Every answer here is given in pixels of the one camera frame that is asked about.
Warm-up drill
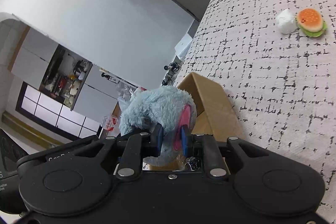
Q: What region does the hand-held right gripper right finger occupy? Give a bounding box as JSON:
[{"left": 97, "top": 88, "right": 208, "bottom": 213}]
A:
[{"left": 180, "top": 125, "right": 263, "bottom": 179}]

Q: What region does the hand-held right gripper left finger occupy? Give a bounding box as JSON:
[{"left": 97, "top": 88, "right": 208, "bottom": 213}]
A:
[{"left": 89, "top": 124, "right": 164, "bottom": 179}]

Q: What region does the dark cloth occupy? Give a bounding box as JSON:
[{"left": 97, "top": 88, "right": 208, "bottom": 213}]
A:
[{"left": 185, "top": 157, "right": 203, "bottom": 171}]

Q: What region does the blue plush toy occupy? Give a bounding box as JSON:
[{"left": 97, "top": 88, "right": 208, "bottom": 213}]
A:
[{"left": 118, "top": 86, "right": 197, "bottom": 167}]

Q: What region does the brown cardboard box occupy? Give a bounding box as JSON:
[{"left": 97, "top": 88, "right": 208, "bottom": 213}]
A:
[{"left": 113, "top": 72, "right": 243, "bottom": 171}]

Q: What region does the small white soft block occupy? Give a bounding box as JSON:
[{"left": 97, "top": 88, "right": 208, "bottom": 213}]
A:
[{"left": 275, "top": 9, "right": 297, "bottom": 35}]

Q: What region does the white red-print plastic bag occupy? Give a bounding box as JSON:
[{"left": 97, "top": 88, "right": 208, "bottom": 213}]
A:
[{"left": 101, "top": 113, "right": 119, "bottom": 132}]

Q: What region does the grey translucent plastic bag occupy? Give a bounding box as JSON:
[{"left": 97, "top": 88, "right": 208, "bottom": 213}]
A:
[{"left": 117, "top": 82, "right": 148, "bottom": 109}]

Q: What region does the frosted pane sliding door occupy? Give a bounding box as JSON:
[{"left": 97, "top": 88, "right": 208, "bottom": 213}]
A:
[{"left": 15, "top": 82, "right": 103, "bottom": 141}]

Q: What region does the dark glass bottle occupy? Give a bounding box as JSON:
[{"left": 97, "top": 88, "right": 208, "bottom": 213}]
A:
[{"left": 100, "top": 72, "right": 122, "bottom": 83}]

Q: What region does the white kitchen cabinet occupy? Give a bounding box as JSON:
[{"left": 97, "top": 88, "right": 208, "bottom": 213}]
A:
[{"left": 70, "top": 63, "right": 119, "bottom": 124}]

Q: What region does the white foam box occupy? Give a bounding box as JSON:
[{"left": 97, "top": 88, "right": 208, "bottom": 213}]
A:
[{"left": 174, "top": 33, "right": 194, "bottom": 60}]

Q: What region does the kitchen counter shelf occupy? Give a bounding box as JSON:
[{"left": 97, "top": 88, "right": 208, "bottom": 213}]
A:
[{"left": 39, "top": 44, "right": 94, "bottom": 112}]

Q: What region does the burger squishy toy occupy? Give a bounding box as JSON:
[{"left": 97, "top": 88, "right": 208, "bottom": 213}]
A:
[{"left": 296, "top": 8, "right": 328, "bottom": 38}]

